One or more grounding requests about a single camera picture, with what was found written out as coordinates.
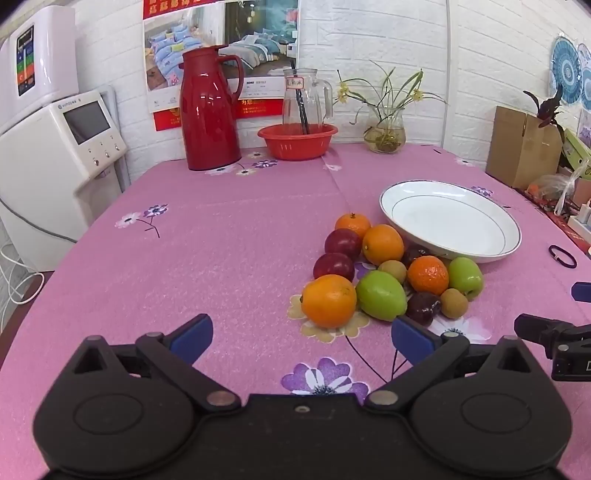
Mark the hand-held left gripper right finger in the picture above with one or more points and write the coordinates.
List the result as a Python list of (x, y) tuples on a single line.
[(413, 341)]

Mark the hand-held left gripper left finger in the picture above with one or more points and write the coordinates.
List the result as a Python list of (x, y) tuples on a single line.
[(191, 339)]

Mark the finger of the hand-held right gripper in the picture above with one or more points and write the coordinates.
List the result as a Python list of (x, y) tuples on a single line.
[(545, 332), (582, 291)]

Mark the dark red plum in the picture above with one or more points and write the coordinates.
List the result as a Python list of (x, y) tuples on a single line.
[(414, 254), (422, 308)]

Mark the green apple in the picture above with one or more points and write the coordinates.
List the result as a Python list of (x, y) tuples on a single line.
[(381, 295), (465, 278)]

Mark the brown kiwi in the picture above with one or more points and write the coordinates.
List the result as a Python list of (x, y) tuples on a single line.
[(392, 271), (454, 303)]

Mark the tangerine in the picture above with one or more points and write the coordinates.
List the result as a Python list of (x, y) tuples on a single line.
[(428, 275), (352, 226)]

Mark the orange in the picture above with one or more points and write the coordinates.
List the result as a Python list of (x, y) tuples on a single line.
[(329, 301), (383, 243)]

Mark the red apple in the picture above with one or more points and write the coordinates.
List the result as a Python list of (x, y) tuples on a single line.
[(334, 266), (342, 243)]

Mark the white plate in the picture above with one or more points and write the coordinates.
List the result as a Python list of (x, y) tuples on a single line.
[(452, 221)]

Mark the white power strip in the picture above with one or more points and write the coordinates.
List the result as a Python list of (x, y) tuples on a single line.
[(579, 228)]

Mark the pink floral tablecloth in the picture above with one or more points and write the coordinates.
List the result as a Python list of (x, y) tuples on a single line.
[(207, 258)]

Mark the clear plastic bag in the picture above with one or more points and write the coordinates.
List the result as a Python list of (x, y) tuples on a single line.
[(554, 187)]

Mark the green box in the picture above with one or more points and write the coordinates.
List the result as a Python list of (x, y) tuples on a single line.
[(577, 154)]

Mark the cardboard box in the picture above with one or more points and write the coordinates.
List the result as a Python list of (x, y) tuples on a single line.
[(521, 147)]

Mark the purple leaf plant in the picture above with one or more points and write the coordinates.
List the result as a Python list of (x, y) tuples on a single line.
[(547, 110)]

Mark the medium blue patterned plate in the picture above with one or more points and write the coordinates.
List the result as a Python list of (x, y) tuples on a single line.
[(586, 90)]

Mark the glass vase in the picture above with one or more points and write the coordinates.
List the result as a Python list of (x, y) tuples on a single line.
[(384, 136)]

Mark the white machine with screen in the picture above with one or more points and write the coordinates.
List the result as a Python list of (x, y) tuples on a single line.
[(41, 184)]

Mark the red plastic basket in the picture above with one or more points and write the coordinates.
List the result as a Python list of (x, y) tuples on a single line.
[(298, 143)]

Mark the large blue patterned plate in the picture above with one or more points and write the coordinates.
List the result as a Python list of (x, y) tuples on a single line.
[(565, 69)]

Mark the red thermos jug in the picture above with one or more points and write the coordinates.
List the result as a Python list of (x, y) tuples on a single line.
[(207, 115)]

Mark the small blue patterned plate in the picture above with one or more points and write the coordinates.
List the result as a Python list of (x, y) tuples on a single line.
[(585, 56)]

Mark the green flowering plant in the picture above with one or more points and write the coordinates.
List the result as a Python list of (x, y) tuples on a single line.
[(385, 99)]

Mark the black stirring stick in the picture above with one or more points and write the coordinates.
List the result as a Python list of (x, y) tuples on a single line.
[(302, 113)]

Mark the glass pitcher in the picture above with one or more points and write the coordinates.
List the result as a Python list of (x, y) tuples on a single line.
[(307, 101)]

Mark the white water purifier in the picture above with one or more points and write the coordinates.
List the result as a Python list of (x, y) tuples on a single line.
[(51, 60)]

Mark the white wall conduit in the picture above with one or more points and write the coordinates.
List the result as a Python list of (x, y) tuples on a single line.
[(445, 69)]

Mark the wall poster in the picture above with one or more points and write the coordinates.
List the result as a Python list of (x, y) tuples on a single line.
[(184, 55)]

